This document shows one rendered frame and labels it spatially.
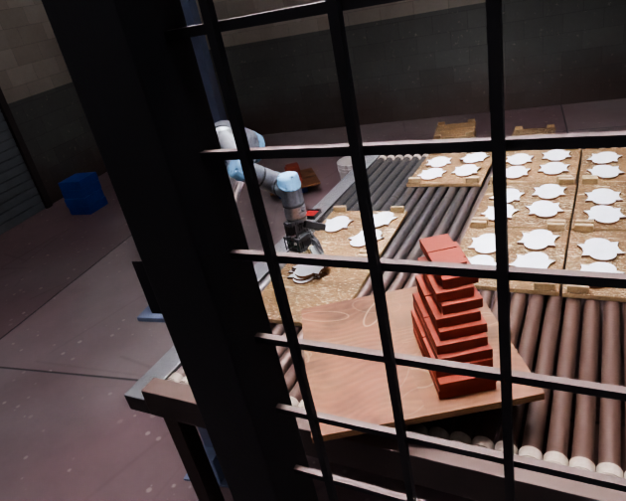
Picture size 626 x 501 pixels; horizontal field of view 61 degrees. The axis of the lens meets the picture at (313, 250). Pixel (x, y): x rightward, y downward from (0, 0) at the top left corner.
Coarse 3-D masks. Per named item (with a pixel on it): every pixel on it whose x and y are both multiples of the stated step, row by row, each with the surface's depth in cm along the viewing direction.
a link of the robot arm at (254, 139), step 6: (246, 132) 213; (252, 132) 215; (252, 138) 214; (258, 138) 216; (252, 144) 214; (258, 144) 215; (264, 144) 218; (228, 168) 216; (234, 180) 215; (234, 186) 215; (240, 186) 217; (234, 192) 215
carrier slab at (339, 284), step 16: (336, 272) 194; (352, 272) 192; (368, 272) 190; (272, 288) 193; (288, 288) 191; (304, 288) 188; (320, 288) 186; (336, 288) 184; (352, 288) 182; (272, 304) 183; (304, 304) 179; (320, 304) 178; (272, 320) 176
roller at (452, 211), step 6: (462, 192) 240; (456, 198) 235; (462, 198) 236; (456, 204) 230; (450, 210) 225; (456, 210) 227; (444, 216) 222; (450, 216) 221; (444, 222) 217; (450, 222) 219; (438, 228) 214; (444, 228) 213; (438, 234) 209; (414, 276) 185; (408, 282) 182; (414, 282) 182
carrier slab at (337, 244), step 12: (336, 216) 238; (348, 216) 236; (360, 216) 234; (396, 216) 226; (348, 228) 225; (360, 228) 223; (384, 228) 219; (396, 228) 217; (324, 240) 220; (336, 240) 217; (348, 240) 215; (384, 240) 210; (324, 252) 210; (336, 252) 208; (348, 252) 206
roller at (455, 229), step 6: (474, 192) 237; (468, 198) 232; (474, 198) 234; (462, 204) 230; (468, 204) 228; (462, 210) 223; (468, 210) 225; (456, 216) 221; (462, 216) 219; (456, 222) 215; (462, 222) 216; (450, 228) 212; (456, 228) 211; (450, 234) 207; (456, 234) 208
